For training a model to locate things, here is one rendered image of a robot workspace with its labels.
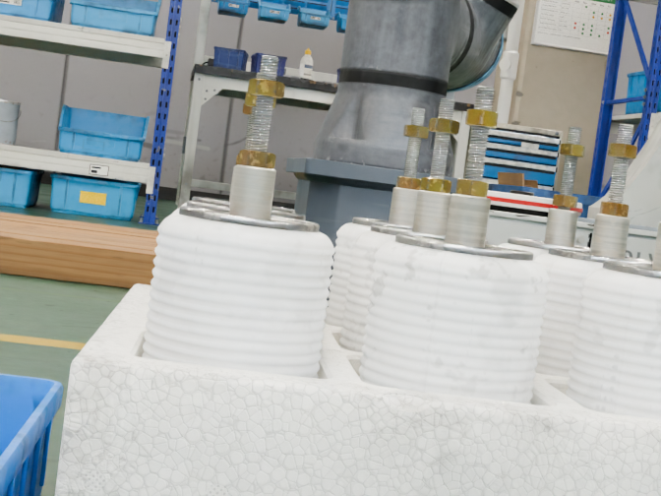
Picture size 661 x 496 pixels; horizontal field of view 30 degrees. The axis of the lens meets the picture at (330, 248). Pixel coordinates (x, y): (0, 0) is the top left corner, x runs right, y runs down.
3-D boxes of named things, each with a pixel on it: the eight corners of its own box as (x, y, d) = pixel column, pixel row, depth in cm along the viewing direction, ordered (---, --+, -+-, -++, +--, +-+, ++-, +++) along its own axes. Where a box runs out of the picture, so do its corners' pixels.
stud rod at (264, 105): (255, 197, 66) (273, 55, 65) (239, 195, 66) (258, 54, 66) (265, 198, 66) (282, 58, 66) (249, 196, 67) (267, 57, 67)
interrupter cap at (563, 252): (618, 265, 85) (619, 254, 85) (690, 278, 78) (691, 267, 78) (525, 254, 82) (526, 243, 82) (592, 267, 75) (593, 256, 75)
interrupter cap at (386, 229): (509, 255, 77) (510, 243, 77) (400, 242, 74) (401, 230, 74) (451, 243, 84) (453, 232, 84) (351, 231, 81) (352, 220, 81)
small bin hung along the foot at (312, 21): (294, 26, 664) (296, 7, 663) (325, 31, 666) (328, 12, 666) (298, 22, 643) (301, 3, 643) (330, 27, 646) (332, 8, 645)
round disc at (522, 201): (446, 203, 318) (449, 182, 318) (558, 217, 322) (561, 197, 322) (475, 208, 288) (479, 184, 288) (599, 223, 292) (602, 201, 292)
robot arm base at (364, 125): (303, 159, 139) (315, 71, 138) (434, 177, 141) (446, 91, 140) (322, 159, 124) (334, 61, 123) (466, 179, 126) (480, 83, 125)
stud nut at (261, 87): (270, 95, 65) (271, 79, 65) (242, 93, 65) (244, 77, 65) (287, 99, 66) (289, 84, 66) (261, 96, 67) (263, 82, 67)
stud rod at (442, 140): (442, 217, 79) (457, 100, 78) (428, 216, 78) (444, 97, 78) (435, 217, 80) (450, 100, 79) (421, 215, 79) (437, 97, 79)
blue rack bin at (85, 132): (61, 152, 572) (67, 106, 571) (144, 162, 578) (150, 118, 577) (53, 151, 523) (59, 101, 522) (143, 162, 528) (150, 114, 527)
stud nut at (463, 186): (486, 197, 66) (488, 182, 66) (454, 193, 66) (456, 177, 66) (487, 198, 68) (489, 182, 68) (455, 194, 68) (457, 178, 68)
